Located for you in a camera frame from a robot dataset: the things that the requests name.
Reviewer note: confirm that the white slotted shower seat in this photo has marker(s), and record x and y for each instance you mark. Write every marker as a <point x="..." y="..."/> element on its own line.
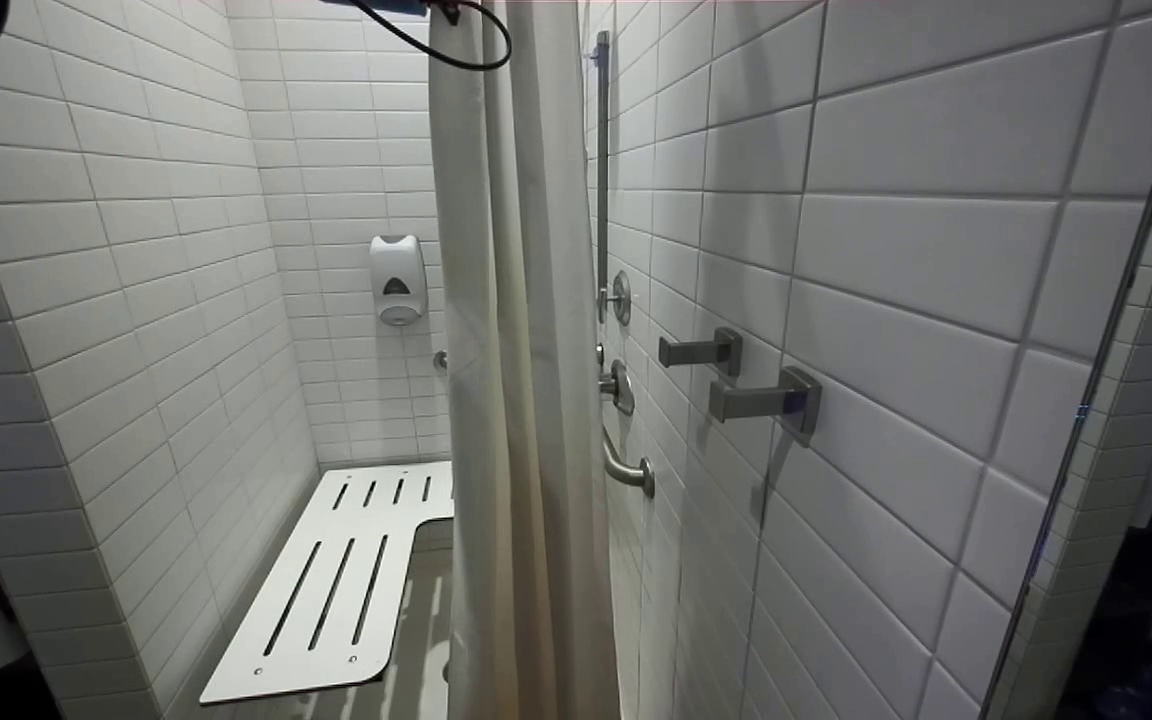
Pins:
<point x="329" y="607"/>

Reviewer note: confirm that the metal corner trim strip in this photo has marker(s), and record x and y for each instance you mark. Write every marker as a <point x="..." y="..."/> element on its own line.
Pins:
<point x="1096" y="485"/>

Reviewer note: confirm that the chrome wall hook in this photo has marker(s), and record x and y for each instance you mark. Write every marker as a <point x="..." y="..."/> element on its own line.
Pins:
<point x="793" y="400"/>
<point x="720" y="350"/>

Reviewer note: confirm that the white wall soap dispenser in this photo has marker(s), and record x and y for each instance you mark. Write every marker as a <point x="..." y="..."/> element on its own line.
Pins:
<point x="397" y="277"/>

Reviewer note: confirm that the round chrome shower valve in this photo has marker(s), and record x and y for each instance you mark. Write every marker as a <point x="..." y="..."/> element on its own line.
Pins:
<point x="622" y="299"/>

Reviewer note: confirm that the near chrome wall hook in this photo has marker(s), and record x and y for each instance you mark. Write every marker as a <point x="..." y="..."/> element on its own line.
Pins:
<point x="793" y="400"/>

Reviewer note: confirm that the far chrome wall hook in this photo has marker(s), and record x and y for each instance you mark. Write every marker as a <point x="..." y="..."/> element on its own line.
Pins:
<point x="720" y="350"/>

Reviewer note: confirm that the white shower curtain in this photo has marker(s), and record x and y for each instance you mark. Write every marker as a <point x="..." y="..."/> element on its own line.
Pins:
<point x="531" y="538"/>

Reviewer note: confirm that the vertical chrome grab bar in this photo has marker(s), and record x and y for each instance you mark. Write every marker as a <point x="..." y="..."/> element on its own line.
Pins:
<point x="603" y="168"/>

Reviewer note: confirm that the chrome shower control handle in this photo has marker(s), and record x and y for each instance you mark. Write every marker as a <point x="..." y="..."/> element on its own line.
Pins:
<point x="612" y="380"/>

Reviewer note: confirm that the lower chrome grab bar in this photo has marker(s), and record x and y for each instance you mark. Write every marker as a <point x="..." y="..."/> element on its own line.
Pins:
<point x="635" y="475"/>

